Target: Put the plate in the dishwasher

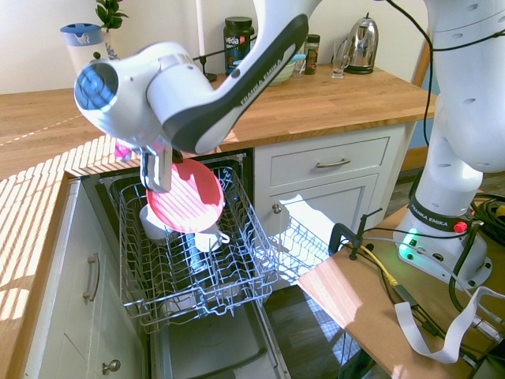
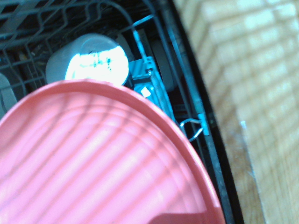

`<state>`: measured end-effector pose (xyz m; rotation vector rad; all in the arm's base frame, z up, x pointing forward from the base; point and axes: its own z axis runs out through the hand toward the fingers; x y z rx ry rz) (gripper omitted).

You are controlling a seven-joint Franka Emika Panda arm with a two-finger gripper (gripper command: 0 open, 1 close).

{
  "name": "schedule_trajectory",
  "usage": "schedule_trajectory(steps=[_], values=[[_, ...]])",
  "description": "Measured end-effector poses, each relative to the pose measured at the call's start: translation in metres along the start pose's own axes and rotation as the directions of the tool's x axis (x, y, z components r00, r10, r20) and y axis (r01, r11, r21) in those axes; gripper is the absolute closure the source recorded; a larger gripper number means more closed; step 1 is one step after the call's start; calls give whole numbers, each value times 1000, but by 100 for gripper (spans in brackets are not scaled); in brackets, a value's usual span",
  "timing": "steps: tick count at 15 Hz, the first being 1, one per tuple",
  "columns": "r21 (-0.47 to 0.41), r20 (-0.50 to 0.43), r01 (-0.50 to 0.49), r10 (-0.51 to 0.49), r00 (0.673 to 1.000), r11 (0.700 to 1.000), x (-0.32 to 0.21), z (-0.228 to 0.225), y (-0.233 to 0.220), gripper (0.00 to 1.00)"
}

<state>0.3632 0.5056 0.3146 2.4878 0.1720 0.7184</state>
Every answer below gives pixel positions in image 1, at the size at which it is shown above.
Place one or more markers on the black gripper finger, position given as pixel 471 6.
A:
pixel 178 156

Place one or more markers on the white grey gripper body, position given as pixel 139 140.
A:
pixel 158 169

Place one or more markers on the red round plate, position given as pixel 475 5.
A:
pixel 189 197

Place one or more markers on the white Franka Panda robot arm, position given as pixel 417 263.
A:
pixel 465 98

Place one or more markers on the open steel dishwasher door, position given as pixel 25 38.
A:
pixel 213 339

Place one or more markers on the small pink object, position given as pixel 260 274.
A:
pixel 123 152

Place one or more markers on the black candle holder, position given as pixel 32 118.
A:
pixel 206 71

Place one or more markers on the round metal cabinet knob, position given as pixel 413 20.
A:
pixel 277 208
pixel 111 366

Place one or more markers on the white cabinet drawer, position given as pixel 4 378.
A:
pixel 300 158

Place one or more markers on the black protein powder tub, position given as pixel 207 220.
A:
pixel 236 43

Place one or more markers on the blue white patterned vase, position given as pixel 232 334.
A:
pixel 111 47

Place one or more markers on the white tall candle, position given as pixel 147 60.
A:
pixel 200 27

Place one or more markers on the pale green bowl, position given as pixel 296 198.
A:
pixel 286 73

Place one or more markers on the blue white water filter jug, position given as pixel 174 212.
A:
pixel 81 43

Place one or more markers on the green leafy plant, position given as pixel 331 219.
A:
pixel 110 13

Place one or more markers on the dark spice jar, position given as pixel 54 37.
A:
pixel 312 55

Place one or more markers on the white cabinet door with knob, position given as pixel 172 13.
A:
pixel 339 205

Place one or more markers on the black screw clamp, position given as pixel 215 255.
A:
pixel 339 235

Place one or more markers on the clear drinking glass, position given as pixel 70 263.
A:
pixel 339 65

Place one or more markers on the shiny steel electric kettle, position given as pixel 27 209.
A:
pixel 363 43

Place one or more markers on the red round connector knob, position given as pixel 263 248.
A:
pixel 460 227

